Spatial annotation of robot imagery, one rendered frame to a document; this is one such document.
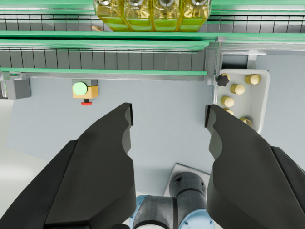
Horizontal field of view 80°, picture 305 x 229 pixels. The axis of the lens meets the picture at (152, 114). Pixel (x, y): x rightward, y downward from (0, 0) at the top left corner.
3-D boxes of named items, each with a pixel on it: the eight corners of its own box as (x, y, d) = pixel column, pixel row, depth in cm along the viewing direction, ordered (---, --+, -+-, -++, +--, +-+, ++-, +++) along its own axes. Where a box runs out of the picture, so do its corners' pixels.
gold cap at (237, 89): (239, 93, 68) (244, 94, 63) (229, 93, 68) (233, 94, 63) (240, 83, 67) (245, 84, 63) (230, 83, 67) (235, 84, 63)
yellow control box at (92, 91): (98, 78, 71) (91, 78, 64) (99, 97, 73) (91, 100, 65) (80, 78, 71) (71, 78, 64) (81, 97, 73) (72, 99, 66)
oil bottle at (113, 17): (135, 16, 54) (119, -22, 33) (135, 37, 55) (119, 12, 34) (116, 16, 54) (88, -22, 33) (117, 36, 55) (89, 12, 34)
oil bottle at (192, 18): (195, 17, 53) (216, -22, 32) (194, 37, 54) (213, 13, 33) (175, 17, 53) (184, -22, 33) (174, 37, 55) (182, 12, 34)
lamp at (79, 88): (87, 82, 64) (83, 82, 61) (88, 95, 65) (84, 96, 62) (75, 82, 64) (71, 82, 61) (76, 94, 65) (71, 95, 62)
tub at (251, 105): (258, 70, 67) (272, 69, 59) (250, 129, 72) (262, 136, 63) (209, 69, 68) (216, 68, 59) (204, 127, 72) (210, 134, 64)
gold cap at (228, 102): (229, 105, 69) (233, 107, 64) (219, 105, 69) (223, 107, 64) (230, 96, 68) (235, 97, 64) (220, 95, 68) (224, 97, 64)
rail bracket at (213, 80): (218, 42, 54) (235, 32, 42) (213, 99, 57) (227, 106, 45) (208, 42, 54) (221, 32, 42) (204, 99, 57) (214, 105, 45)
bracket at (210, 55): (212, 52, 61) (218, 49, 54) (209, 81, 63) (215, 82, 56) (201, 52, 61) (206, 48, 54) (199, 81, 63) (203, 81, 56)
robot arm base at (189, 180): (200, 206, 78) (205, 225, 69) (165, 200, 78) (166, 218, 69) (209, 175, 75) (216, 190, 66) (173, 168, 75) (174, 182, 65)
